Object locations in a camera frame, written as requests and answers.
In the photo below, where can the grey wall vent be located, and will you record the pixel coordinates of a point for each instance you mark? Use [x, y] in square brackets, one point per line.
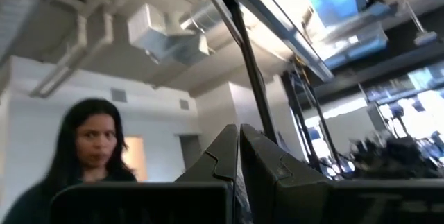
[119, 95]
[184, 104]

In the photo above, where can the white ceiling air unit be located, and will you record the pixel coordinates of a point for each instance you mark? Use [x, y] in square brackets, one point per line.
[163, 36]

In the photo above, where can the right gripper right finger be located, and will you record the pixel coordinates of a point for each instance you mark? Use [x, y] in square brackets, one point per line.
[263, 168]

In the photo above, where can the white ceiling conduit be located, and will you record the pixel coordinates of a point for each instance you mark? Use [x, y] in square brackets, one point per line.
[69, 61]

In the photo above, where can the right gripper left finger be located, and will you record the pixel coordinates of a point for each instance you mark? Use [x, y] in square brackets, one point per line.
[222, 154]

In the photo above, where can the person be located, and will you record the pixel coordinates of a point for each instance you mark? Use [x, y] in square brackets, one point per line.
[93, 140]

